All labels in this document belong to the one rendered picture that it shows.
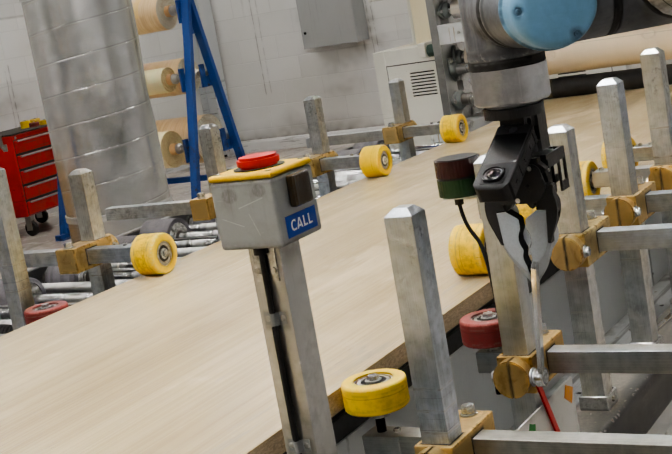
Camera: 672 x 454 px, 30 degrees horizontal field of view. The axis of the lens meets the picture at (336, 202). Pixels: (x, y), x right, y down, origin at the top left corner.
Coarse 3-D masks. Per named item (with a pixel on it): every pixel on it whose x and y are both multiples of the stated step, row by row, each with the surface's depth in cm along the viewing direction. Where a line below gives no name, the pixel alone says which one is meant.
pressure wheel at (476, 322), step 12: (480, 312) 172; (492, 312) 170; (468, 324) 167; (480, 324) 166; (492, 324) 166; (468, 336) 168; (480, 336) 166; (492, 336) 166; (480, 348) 167; (492, 348) 169
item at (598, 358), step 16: (480, 352) 170; (496, 352) 168; (560, 352) 164; (576, 352) 163; (592, 352) 162; (608, 352) 160; (624, 352) 159; (640, 352) 158; (656, 352) 157; (480, 368) 170; (560, 368) 164; (576, 368) 163; (592, 368) 162; (608, 368) 161; (624, 368) 160; (640, 368) 159; (656, 368) 158
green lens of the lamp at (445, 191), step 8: (440, 184) 161; (448, 184) 160; (456, 184) 160; (464, 184) 160; (472, 184) 160; (440, 192) 162; (448, 192) 161; (456, 192) 160; (464, 192) 160; (472, 192) 160
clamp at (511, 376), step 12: (552, 336) 168; (504, 360) 162; (516, 360) 161; (528, 360) 161; (492, 372) 163; (504, 372) 161; (516, 372) 160; (528, 372) 160; (504, 384) 161; (516, 384) 160; (528, 384) 160; (516, 396) 161
